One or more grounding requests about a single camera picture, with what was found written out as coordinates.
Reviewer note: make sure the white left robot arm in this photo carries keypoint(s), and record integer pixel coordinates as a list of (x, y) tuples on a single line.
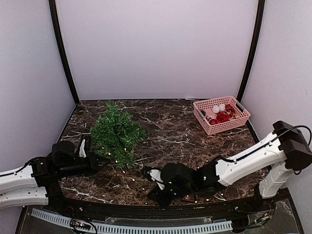
[(18, 188)]

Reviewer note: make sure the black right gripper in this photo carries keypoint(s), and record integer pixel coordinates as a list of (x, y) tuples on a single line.
[(158, 196)]

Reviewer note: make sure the white perforated cable tray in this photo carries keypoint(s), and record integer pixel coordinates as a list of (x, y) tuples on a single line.
[(87, 227)]

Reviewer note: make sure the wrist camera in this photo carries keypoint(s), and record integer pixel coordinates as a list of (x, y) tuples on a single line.
[(84, 146), (153, 175)]

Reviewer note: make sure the pink plastic basket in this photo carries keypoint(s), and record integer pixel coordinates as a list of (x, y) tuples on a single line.
[(203, 110)]

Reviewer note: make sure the white ball ornament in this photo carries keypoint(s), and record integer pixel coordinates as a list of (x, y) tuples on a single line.
[(218, 108)]

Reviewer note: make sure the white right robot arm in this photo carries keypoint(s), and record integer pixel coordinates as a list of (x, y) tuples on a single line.
[(285, 149)]

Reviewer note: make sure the small green christmas tree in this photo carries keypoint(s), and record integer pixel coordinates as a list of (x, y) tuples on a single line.
[(115, 136)]

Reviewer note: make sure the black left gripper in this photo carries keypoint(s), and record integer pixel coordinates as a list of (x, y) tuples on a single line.
[(93, 165)]

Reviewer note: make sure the red ornaments in basket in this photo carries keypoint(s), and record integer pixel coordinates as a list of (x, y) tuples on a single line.
[(227, 115)]

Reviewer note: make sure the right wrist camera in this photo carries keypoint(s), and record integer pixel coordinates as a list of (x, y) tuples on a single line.
[(153, 175)]

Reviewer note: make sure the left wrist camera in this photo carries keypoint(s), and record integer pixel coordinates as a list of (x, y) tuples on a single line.
[(84, 146)]

